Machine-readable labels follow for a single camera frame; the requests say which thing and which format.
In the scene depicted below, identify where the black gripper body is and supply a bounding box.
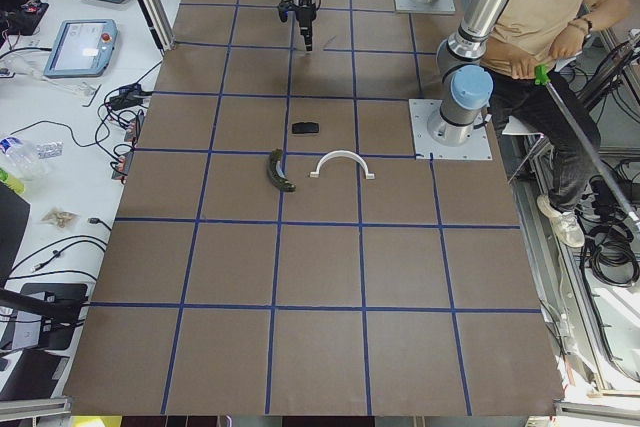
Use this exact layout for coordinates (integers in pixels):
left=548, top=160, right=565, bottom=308
left=277, top=0, right=317, bottom=36

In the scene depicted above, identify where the black brake pad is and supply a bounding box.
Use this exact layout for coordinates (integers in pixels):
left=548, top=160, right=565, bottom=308
left=291, top=122, right=320, bottom=135

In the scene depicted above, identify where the near blue teach pendant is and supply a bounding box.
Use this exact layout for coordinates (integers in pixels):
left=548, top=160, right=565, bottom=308
left=44, top=19, right=118, bottom=79

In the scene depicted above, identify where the person in beige shirt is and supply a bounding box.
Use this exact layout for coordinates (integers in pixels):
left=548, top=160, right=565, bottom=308
left=481, top=0, right=630, bottom=248

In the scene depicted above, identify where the small bag of parts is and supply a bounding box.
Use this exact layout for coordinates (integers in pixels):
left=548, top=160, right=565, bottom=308
left=41, top=208, right=78, bottom=229

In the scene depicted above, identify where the clear plastic water bottle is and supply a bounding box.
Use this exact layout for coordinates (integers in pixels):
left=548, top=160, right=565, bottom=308
left=1, top=134, right=51, bottom=181

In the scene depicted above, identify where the black laptop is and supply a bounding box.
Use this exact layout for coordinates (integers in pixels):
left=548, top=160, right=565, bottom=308
left=0, top=184, right=30, bottom=287

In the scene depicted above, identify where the white curved plastic bracket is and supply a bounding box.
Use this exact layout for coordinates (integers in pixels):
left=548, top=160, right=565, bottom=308
left=309, top=149, right=376, bottom=180

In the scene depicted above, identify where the green handled grabber stick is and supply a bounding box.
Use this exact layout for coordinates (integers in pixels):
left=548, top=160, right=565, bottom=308
left=534, top=64, right=639, bottom=229

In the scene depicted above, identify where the bundle of black cables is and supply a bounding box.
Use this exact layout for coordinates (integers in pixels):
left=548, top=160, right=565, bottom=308
left=582, top=176, right=640, bottom=289

